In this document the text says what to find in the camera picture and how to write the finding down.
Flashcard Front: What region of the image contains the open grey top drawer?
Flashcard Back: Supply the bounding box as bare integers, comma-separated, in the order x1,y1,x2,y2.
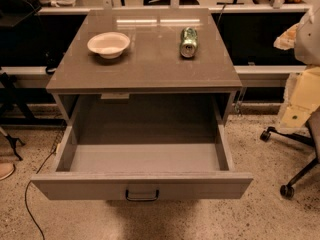
32,94,252,200

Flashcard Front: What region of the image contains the black office chair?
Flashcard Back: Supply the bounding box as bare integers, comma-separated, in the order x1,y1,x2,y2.
260,110,320,199

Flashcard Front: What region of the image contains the black stand leg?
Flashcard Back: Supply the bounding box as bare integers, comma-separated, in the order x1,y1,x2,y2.
0,126,25,161

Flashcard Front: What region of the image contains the grey drawer cabinet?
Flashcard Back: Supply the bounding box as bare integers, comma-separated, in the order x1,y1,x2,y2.
47,7,242,96

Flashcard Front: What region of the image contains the black drawer handle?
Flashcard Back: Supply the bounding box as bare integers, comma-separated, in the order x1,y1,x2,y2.
125,190,160,202

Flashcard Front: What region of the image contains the long grey background bench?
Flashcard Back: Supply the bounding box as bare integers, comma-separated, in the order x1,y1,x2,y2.
1,3,312,88

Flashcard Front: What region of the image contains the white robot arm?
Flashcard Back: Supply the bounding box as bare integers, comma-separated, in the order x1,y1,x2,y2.
273,6,320,131

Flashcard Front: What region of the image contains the green soda can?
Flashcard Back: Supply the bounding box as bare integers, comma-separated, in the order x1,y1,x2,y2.
180,27,198,58

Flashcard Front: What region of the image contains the black floor cable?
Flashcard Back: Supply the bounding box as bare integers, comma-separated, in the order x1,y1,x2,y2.
24,148,58,240

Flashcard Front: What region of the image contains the white bowl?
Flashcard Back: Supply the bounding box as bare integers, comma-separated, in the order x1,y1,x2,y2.
87,32,130,59

